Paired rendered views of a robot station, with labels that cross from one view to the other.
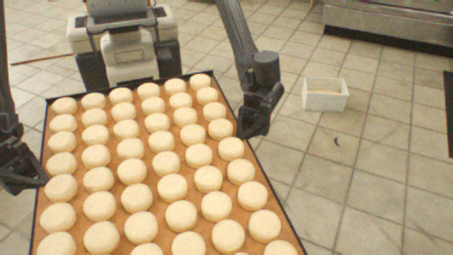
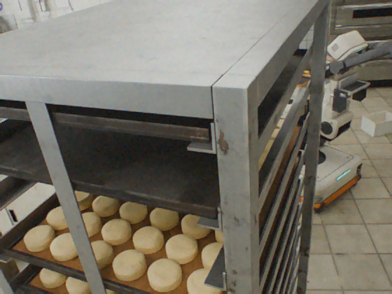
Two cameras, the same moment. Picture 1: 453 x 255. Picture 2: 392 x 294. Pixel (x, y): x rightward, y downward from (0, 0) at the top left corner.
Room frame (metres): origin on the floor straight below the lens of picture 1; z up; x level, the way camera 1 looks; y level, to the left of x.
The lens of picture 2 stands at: (-0.71, 2.16, 1.92)
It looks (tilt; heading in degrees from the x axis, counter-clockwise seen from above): 30 degrees down; 343
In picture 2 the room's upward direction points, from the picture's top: 6 degrees counter-clockwise
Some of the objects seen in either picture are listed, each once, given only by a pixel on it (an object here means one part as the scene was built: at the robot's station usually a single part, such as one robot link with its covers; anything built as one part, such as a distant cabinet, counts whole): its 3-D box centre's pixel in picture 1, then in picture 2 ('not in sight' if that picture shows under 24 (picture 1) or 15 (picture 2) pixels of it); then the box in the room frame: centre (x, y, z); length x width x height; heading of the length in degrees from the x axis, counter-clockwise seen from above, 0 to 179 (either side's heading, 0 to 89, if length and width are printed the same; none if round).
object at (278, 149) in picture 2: not in sight; (277, 143); (-0.21, 1.85, 1.59); 0.64 x 0.03 x 0.03; 136
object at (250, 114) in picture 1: (248, 130); not in sight; (0.51, -0.04, 0.99); 0.09 x 0.07 x 0.07; 154
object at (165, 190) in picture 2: not in sight; (171, 94); (-0.08, 2.00, 1.68); 0.60 x 0.40 x 0.02; 136
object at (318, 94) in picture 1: (323, 94); (379, 123); (1.95, -0.72, 0.08); 0.30 x 0.22 x 0.16; 85
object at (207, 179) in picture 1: (208, 179); not in sight; (0.36, 0.03, 1.00); 0.05 x 0.05 x 0.02
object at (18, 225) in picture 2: not in sight; (108, 158); (0.06, 2.14, 1.50); 0.64 x 0.03 x 0.03; 136
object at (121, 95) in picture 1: (121, 96); not in sight; (0.59, 0.24, 1.02); 0.05 x 0.05 x 0.02
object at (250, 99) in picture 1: (260, 107); not in sight; (0.58, -0.07, 1.00); 0.07 x 0.07 x 0.10; 64
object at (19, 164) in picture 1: (32, 178); not in sight; (0.38, 0.36, 0.99); 0.09 x 0.07 x 0.07; 63
